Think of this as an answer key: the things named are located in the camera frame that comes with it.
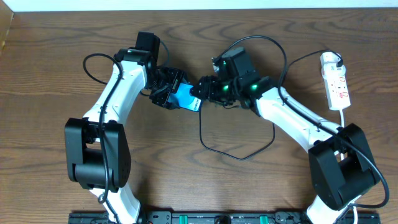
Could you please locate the blue Galaxy smartphone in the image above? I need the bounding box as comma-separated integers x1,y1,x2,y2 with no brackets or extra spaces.
168,83,201,112

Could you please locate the white charger plug adapter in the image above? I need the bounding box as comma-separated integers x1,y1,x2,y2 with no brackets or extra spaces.
320,51,343,68

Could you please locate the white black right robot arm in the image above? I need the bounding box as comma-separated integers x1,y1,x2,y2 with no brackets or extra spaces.
190,47,385,223

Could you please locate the white power strip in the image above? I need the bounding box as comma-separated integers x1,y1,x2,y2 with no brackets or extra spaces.
322,66,351,111

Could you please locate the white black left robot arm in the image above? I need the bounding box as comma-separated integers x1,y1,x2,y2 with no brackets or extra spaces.
64,31,186,223

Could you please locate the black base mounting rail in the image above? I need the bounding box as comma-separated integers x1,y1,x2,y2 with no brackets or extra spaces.
67,211,381,224

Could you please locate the black USB charging cable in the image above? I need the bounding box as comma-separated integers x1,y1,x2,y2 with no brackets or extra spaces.
198,49,344,161

